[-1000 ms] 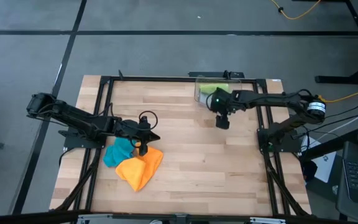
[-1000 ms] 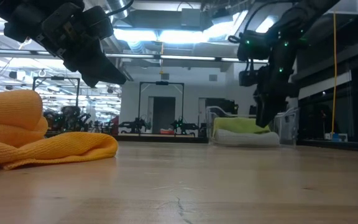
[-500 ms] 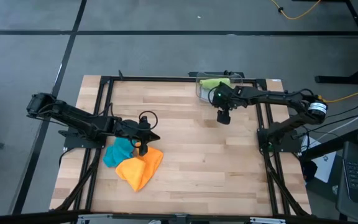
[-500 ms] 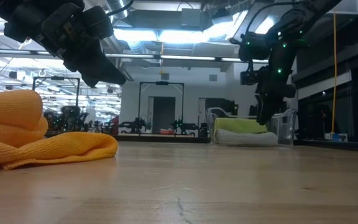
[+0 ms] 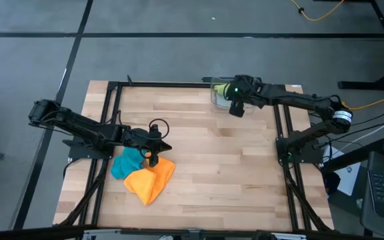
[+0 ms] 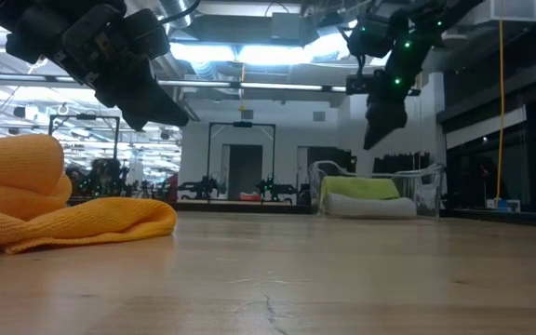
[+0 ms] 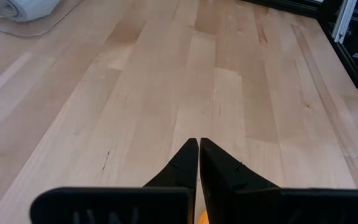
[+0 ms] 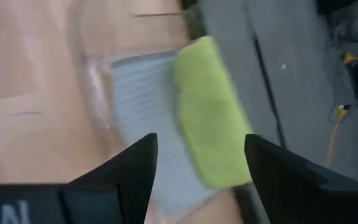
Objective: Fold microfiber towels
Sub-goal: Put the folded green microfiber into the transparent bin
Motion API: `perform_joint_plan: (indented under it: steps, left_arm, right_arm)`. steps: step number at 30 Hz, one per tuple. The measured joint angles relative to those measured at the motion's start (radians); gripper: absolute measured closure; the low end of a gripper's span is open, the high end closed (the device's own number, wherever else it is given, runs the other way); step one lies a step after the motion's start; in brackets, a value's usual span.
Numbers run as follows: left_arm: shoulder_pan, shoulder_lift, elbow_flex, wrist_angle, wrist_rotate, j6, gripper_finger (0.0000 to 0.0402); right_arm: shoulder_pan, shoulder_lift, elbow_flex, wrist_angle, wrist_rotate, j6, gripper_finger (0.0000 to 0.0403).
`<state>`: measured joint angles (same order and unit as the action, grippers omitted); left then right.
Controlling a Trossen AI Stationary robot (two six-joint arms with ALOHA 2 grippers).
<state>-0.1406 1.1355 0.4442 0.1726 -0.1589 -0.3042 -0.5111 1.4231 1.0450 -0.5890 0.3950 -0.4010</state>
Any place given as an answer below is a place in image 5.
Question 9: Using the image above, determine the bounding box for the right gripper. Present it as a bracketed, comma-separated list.
[223, 75, 263, 118]

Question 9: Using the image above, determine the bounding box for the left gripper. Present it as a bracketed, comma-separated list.
[122, 127, 173, 169]

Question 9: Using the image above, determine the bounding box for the lime green microfiber towel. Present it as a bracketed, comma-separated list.
[213, 83, 230, 101]

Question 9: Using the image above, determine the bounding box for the orange microfiber towel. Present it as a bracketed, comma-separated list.
[123, 156, 177, 207]

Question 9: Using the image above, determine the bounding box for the teal microfiber towel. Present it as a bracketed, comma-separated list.
[110, 146, 149, 181]

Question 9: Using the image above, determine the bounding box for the clear plastic bin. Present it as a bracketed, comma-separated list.
[209, 77, 261, 116]

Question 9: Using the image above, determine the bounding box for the black front crossbar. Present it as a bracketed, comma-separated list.
[0, 225, 384, 240]

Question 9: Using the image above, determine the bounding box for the white paper sheet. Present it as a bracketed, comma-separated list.
[323, 145, 362, 197]

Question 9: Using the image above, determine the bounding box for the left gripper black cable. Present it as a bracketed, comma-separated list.
[147, 118, 171, 141]

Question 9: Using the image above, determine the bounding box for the black aluminium table frame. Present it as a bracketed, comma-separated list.
[58, 81, 333, 233]

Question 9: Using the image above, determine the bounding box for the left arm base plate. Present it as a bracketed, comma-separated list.
[62, 138, 116, 160]

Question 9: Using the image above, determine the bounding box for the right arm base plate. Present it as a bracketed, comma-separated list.
[275, 135, 325, 165]

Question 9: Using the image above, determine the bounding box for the yellow floor cable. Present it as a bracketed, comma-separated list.
[290, 0, 346, 22]

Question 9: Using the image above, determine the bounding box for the black desk frame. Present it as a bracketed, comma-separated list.
[337, 0, 384, 91]

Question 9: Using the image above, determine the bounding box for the yellow power plug cable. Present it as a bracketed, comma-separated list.
[345, 97, 384, 111]

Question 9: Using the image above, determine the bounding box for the white cable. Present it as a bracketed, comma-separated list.
[340, 111, 384, 151]

